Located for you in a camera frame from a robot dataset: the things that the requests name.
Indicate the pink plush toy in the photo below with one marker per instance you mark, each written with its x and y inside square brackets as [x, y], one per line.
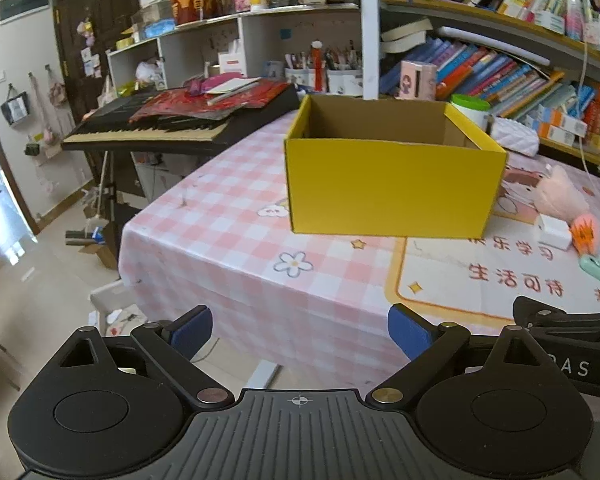
[560, 195]

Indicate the black keyboard piano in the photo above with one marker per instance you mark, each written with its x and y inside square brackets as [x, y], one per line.
[190, 127]

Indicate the thick worn book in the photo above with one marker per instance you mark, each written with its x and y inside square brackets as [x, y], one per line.
[405, 35]

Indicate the mint green small case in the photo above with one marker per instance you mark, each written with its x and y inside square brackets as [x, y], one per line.
[596, 270]

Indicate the keyboard stand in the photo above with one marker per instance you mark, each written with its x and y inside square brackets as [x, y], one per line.
[111, 185]

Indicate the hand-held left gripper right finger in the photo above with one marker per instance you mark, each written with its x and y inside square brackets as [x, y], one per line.
[405, 331]

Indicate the white canister green lid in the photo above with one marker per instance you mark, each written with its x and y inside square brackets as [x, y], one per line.
[471, 112]

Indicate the white charger block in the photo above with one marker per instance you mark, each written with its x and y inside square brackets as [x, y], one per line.
[553, 232]

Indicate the white flat board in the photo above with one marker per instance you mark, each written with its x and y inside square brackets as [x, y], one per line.
[495, 42]

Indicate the orange toy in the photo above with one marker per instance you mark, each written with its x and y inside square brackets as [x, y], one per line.
[586, 232]

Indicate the white box red label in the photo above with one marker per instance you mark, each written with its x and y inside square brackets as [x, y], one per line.
[232, 64]

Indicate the hanging wall pouch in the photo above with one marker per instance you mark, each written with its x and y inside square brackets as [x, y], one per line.
[15, 108]

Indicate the white floor bin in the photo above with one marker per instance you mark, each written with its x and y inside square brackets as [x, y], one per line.
[112, 305]

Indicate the pink cartoon dispenser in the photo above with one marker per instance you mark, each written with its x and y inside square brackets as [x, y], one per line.
[416, 80]

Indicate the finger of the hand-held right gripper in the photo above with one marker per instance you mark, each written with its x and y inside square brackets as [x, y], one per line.
[560, 317]

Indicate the cartoon printed desk mat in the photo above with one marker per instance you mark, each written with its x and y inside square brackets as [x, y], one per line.
[495, 280]

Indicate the green wall sign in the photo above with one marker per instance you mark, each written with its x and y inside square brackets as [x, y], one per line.
[24, 4]

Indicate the yellow cardboard box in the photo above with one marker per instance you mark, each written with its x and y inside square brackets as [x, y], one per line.
[390, 185]

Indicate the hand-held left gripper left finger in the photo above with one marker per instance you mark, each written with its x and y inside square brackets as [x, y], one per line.
[192, 332]

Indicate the red paper pile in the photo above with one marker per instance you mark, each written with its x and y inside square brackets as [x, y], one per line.
[205, 102]

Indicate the white quilted purse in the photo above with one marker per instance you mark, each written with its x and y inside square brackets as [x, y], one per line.
[515, 135]

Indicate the white pen holder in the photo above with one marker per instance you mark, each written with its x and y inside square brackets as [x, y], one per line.
[344, 81]
[302, 79]

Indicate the row of leaning books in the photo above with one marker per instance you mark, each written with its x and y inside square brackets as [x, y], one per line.
[500, 77]

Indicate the dark brown door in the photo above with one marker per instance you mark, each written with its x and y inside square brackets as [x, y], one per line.
[95, 15]

